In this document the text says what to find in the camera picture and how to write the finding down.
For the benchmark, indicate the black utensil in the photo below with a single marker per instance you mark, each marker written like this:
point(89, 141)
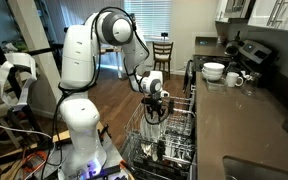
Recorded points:
point(161, 150)

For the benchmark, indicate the metal robot mounting table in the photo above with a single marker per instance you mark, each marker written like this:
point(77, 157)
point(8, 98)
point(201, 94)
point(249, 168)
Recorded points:
point(112, 155)

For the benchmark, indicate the white desk with wooden top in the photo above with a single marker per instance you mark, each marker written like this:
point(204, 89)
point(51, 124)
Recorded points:
point(110, 50)

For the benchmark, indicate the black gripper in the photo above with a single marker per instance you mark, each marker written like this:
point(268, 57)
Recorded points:
point(154, 104)

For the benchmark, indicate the narrow white wall cabinet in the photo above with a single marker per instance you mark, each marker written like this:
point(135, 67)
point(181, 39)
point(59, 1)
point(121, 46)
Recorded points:
point(221, 10)

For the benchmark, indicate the clear glass dish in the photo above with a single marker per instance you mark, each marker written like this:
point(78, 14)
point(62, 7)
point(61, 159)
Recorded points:
point(215, 86)

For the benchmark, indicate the black metal stand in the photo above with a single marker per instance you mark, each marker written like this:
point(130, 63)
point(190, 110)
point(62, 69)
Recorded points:
point(12, 83)

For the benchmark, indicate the stainless kitchen sink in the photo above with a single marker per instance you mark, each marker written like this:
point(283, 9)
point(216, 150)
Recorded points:
point(257, 170)

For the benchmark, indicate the small black windowsill device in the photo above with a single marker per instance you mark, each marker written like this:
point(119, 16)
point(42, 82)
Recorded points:
point(164, 34)

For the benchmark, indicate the blue lit small device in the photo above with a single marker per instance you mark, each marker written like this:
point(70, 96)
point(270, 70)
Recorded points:
point(203, 42)

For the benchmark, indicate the large white wall cabinet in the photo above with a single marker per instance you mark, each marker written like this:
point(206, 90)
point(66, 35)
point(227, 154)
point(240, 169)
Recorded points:
point(260, 13)

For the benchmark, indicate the tall clear drinking glass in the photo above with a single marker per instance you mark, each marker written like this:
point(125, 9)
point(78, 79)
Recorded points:
point(250, 85)

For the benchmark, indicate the dark bottle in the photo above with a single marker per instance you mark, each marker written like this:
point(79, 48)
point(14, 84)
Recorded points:
point(238, 36)

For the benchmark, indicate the white ceramic mug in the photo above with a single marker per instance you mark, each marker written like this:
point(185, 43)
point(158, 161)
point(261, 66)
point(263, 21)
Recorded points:
point(231, 79)

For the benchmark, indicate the stainless microwave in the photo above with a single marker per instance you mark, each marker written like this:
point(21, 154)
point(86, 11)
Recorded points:
point(239, 8)

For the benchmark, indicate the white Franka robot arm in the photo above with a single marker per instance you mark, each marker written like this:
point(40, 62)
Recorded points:
point(80, 56)

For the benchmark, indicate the white ceramic bowl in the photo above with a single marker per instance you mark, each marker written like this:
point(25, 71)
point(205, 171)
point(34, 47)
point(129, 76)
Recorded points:
point(214, 66)
point(211, 78)
point(212, 74)

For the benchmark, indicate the white window blinds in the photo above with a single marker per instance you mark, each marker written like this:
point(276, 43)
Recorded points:
point(150, 16)

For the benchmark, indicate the wooden plank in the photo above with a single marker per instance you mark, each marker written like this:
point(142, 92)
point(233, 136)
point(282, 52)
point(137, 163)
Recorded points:
point(62, 135)

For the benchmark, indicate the black clamp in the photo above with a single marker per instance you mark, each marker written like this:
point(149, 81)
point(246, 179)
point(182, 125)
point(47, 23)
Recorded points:
point(104, 130)

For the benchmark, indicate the black stove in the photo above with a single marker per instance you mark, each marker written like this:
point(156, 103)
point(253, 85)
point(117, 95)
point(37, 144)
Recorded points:
point(250, 50)

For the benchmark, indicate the wooden dining chair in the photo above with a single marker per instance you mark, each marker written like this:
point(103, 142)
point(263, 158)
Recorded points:
point(163, 50)

